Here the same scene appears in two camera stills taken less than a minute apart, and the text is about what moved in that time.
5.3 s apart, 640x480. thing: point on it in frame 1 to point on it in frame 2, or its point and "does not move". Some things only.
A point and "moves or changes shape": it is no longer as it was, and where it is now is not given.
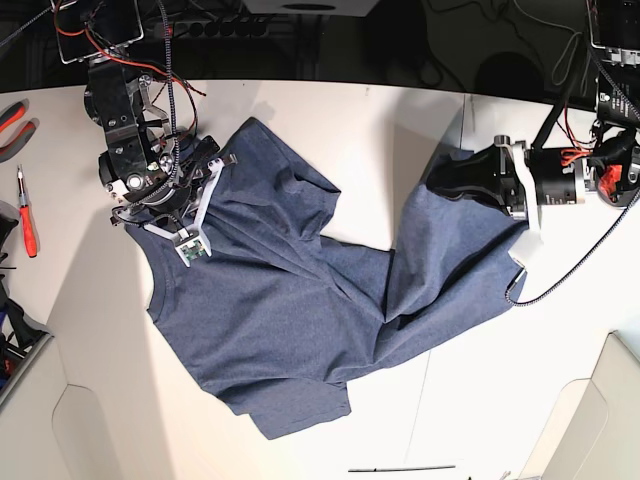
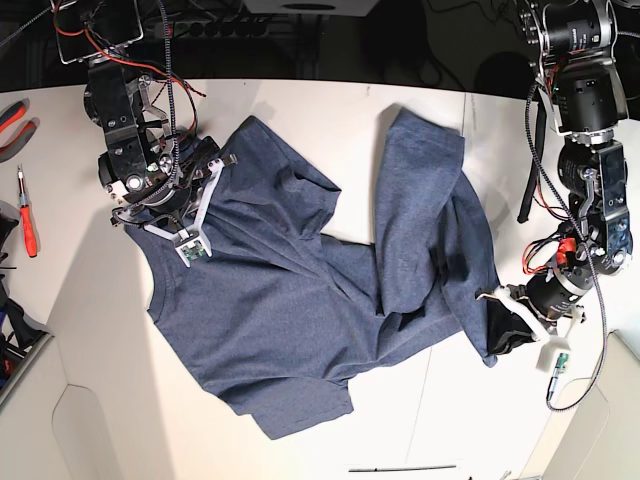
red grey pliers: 9,115 does not move
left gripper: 176,192 does not move
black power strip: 214,29 does not move
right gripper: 559,174 to 552,293
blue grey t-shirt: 279,318 moves or changes shape
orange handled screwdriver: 29,236 does not move
